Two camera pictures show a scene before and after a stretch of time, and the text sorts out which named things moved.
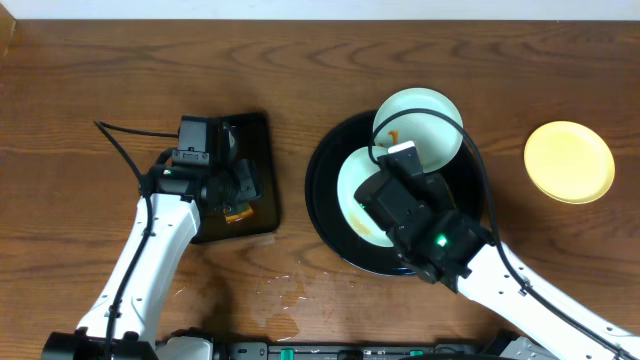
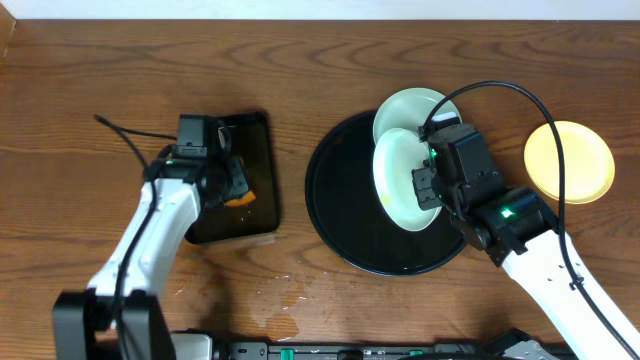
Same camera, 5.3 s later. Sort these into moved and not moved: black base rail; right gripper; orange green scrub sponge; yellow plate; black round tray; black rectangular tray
Moved: orange green scrub sponge; right gripper
Not moved: black rectangular tray; yellow plate; black base rail; black round tray
